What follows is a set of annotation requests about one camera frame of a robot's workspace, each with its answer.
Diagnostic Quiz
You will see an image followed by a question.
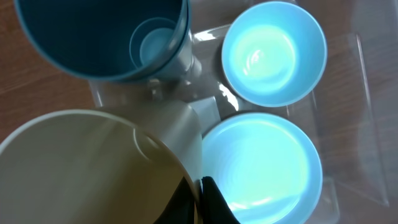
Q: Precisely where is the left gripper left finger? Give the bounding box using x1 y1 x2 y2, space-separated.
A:
154 178 195 224

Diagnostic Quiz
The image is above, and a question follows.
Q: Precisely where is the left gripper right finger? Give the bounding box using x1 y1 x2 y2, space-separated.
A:
201 176 239 224

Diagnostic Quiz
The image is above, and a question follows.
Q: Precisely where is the light blue plate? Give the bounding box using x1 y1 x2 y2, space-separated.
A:
202 113 323 223

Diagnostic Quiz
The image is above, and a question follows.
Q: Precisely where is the beige cup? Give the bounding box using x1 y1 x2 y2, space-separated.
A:
1 101 202 223

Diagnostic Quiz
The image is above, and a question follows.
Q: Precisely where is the light blue bowl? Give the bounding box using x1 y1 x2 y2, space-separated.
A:
221 1 328 107

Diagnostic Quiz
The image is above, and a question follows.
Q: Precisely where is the blue cup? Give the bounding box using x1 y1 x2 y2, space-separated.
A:
150 18 202 82
14 0 191 82

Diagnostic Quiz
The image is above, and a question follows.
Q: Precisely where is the clear plastic storage bin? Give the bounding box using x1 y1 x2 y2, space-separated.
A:
90 0 397 223

